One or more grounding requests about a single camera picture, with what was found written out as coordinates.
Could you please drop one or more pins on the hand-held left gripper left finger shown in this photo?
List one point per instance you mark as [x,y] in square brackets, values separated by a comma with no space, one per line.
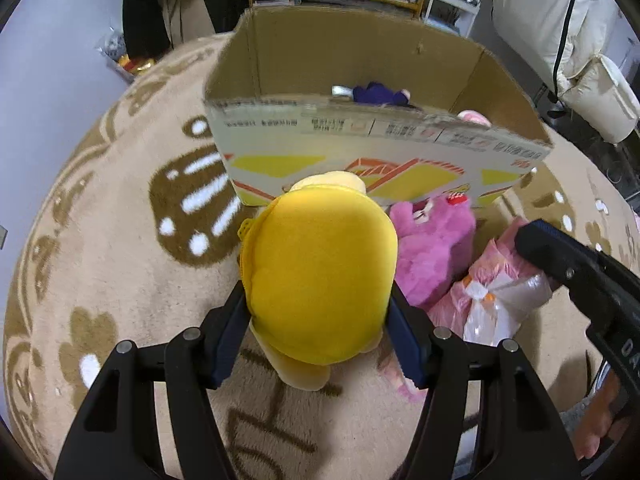
[227,340]

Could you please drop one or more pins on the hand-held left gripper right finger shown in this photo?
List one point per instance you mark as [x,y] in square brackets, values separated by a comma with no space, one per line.
[407,345]

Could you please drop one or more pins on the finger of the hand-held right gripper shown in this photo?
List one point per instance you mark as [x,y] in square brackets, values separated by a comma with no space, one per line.
[550,250]

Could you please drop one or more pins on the pink plastic packet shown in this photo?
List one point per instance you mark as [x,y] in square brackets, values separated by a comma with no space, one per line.
[492,265]

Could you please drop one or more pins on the pink furry plush toy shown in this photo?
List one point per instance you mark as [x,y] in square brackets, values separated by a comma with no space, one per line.
[430,255]

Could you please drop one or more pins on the yellow plush toy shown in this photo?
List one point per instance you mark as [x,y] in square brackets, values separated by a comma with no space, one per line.
[320,270]

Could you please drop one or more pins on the pink swirl lollipop plush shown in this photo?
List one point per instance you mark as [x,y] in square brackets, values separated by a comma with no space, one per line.
[475,117]

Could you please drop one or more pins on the purple plush toy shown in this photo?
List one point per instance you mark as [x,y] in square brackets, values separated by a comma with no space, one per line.
[375,94]

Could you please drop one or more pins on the cardboard box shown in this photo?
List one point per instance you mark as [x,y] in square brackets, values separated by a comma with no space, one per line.
[325,50]

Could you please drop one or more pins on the person's right hand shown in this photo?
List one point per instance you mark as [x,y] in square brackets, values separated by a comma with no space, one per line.
[597,420]

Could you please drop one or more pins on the person's blue jeans leg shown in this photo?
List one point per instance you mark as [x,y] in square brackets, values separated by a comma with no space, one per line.
[575,417]

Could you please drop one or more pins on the beige flower-print blanket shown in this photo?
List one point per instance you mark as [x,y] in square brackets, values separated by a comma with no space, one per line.
[125,270]

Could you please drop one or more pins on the cream puffy pillow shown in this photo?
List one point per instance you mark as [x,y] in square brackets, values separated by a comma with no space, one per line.
[605,100]

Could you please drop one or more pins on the white folded duvet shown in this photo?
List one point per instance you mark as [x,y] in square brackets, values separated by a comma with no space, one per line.
[530,20]

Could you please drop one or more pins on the light blue cloth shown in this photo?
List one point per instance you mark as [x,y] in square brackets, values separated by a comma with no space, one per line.
[442,19]

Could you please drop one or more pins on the plastic bag of toys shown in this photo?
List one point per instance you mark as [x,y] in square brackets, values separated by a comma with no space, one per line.
[135,65]

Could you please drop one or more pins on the beige hanging trousers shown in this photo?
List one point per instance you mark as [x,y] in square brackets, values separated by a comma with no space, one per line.
[182,0]

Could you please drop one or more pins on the black hanging garment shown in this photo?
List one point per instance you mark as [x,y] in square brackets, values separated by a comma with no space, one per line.
[145,5]

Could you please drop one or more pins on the white wall socket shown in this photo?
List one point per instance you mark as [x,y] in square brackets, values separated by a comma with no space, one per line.
[3,237]

